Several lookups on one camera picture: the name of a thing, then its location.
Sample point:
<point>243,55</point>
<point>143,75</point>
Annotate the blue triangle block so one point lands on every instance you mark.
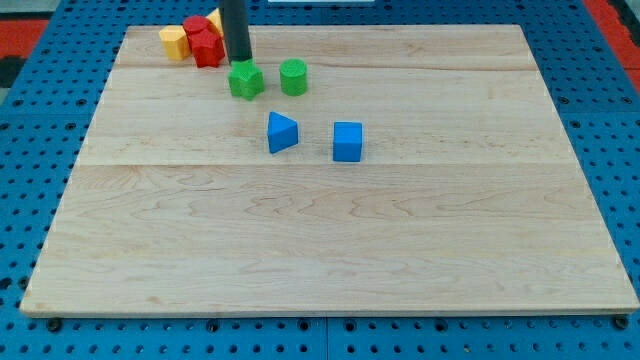
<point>282,132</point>

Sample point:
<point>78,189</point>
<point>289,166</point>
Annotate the yellow hexagon block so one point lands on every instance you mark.
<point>175,42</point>

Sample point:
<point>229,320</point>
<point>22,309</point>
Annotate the blue cube block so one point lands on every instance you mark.
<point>347,141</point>

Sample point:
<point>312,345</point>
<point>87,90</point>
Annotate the green cylinder block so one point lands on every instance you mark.
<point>293,77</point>

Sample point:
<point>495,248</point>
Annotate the green star block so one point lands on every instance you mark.
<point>245,79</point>

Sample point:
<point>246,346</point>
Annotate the light wooden board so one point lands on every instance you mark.
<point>468,199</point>

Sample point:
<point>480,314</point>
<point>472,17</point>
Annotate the red star block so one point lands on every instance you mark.
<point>207,48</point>

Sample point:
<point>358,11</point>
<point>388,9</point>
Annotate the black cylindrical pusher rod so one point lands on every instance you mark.
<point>235,25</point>

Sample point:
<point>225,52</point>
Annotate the yellow block behind rod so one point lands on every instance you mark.
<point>215,21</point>

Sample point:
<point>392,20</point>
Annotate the red cylinder block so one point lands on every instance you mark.
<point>195,24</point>

